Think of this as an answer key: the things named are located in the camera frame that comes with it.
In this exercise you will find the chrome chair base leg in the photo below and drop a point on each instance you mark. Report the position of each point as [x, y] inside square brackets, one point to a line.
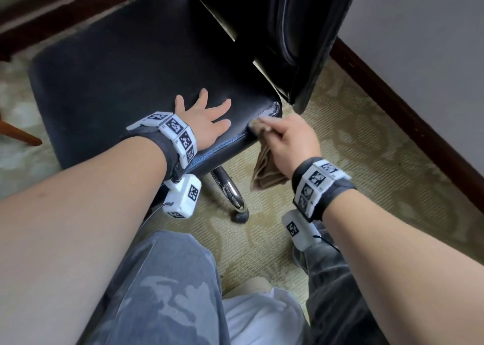
[228, 188]

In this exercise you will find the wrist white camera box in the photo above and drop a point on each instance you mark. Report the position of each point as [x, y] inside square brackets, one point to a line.
[298, 233]
[183, 199]

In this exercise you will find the beige shoe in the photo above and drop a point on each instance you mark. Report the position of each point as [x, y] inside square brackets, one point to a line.
[251, 285]

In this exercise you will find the person's right forearm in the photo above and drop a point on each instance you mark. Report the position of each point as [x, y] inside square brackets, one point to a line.
[408, 265]

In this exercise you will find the person's right fingers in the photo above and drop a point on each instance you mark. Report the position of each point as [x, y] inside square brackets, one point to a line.
[266, 124]

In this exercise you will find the wrist marker band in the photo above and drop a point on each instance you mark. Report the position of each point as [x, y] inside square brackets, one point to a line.
[319, 184]
[177, 131]

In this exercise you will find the white shirt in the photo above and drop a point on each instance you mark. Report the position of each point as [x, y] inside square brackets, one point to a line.
[261, 318]

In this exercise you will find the person's left little finger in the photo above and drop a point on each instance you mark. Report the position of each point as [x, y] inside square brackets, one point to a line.
[179, 102]

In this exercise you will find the person's left forearm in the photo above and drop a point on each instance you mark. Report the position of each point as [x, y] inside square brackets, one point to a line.
[68, 220]

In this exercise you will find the left wrist marker band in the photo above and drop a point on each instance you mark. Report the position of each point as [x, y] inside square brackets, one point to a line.
[177, 131]

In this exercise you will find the grey camouflage trousers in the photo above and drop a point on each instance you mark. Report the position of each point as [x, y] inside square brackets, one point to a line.
[158, 280]

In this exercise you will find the dark wooden baseboard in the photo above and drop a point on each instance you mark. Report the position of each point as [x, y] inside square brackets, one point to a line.
[408, 118]
[75, 6]

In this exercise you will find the brown wooden furniture leg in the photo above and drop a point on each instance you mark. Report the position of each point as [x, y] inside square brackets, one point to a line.
[20, 133]

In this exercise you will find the person's left hand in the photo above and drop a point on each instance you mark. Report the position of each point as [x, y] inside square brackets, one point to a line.
[202, 123]

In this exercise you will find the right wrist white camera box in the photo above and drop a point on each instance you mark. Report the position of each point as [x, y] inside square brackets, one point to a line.
[298, 233]

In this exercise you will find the person's left thumb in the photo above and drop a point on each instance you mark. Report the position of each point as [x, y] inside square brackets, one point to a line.
[222, 124]

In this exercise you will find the person's right hand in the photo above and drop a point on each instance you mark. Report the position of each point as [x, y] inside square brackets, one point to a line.
[295, 144]

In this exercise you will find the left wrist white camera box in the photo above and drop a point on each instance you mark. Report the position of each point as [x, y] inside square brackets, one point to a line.
[183, 199]

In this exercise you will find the right wrist marker band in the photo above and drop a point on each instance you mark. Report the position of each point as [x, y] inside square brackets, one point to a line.
[319, 184]

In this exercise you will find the black chair caster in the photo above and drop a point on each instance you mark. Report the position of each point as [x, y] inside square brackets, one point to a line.
[241, 216]

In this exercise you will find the black leather chair seat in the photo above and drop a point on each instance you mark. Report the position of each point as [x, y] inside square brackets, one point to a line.
[113, 72]

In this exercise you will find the beige cloth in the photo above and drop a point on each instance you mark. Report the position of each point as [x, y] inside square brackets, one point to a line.
[264, 171]

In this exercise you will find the black leather chair backrest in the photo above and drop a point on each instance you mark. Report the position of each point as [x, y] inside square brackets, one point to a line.
[302, 16]

